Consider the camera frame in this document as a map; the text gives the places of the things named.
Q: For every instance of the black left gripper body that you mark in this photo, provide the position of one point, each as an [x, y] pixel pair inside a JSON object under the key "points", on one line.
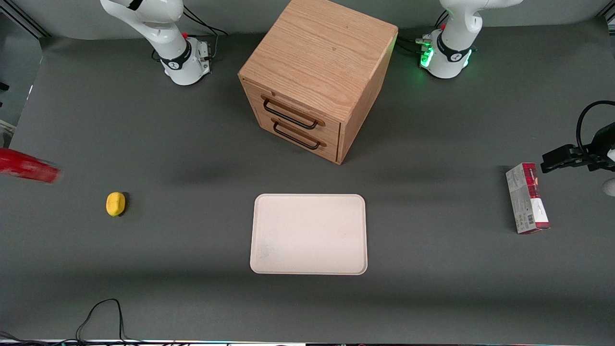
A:
{"points": [[602, 145]]}

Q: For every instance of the yellow lemon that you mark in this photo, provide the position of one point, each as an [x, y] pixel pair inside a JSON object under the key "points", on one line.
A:
{"points": [[115, 204]]}

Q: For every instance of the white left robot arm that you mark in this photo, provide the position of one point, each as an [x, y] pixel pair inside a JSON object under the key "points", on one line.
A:
{"points": [[456, 29]]}

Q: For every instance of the red plaid carton box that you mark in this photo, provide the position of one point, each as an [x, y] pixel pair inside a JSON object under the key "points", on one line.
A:
{"points": [[521, 202]]}

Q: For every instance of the wooden drawer cabinet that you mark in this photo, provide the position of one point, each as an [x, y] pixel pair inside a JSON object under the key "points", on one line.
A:
{"points": [[322, 53]]}

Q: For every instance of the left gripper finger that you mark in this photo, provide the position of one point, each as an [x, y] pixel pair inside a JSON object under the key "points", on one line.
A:
{"points": [[559, 157], [587, 156]]}

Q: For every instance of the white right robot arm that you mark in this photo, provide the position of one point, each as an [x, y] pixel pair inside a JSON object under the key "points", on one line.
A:
{"points": [[158, 24]]}

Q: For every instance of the white rectangular tray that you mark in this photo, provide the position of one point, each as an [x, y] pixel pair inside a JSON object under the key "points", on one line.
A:
{"points": [[307, 235]]}

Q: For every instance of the wooden drawer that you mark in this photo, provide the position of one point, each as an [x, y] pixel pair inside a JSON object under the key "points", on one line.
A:
{"points": [[288, 103], [331, 151]]}

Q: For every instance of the dark frame rail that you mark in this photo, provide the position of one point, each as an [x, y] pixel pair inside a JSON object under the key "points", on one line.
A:
{"points": [[609, 23], [24, 19]]}

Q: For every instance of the red coke bottle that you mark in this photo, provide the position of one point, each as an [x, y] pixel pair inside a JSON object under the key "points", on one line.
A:
{"points": [[26, 166]]}

